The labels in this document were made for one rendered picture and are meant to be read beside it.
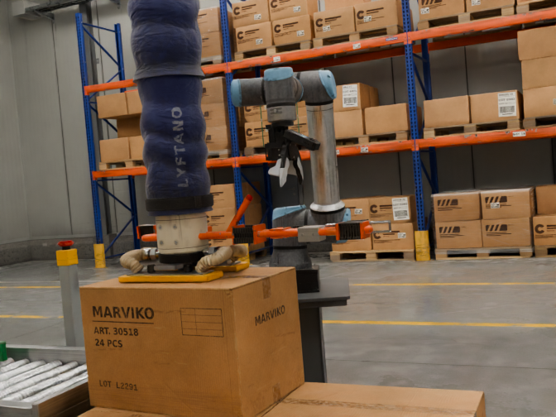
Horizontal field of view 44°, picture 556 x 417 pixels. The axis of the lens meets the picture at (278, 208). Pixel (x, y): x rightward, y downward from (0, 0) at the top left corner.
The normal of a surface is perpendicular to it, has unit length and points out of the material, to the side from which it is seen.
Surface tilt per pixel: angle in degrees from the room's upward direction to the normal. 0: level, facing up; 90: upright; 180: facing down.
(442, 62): 90
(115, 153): 92
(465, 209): 90
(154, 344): 90
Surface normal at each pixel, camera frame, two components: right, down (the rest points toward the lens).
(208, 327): -0.48, 0.07
